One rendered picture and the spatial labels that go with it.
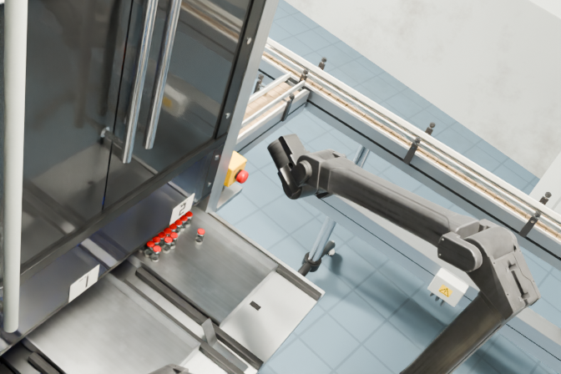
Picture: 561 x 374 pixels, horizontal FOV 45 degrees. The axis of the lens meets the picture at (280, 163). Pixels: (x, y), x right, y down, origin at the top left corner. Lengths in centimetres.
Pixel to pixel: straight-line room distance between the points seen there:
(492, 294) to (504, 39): 327
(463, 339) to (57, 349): 92
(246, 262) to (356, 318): 125
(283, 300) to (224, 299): 16
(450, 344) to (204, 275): 84
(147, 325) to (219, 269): 26
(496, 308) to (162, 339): 89
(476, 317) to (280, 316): 79
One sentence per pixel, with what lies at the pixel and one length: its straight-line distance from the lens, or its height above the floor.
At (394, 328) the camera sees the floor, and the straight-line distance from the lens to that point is 310.
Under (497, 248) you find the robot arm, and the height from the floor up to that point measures 164.
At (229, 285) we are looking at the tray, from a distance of 182.
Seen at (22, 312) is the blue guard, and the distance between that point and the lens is 147.
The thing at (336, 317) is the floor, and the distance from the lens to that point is 301.
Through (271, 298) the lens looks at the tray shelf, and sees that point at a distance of 183.
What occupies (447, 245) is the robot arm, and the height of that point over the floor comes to 161.
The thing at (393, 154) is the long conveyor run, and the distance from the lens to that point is 244.
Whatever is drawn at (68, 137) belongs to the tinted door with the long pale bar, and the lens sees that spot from 121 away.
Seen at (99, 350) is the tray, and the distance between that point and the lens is 166.
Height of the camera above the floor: 229
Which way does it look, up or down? 40 degrees down
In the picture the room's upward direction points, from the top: 20 degrees clockwise
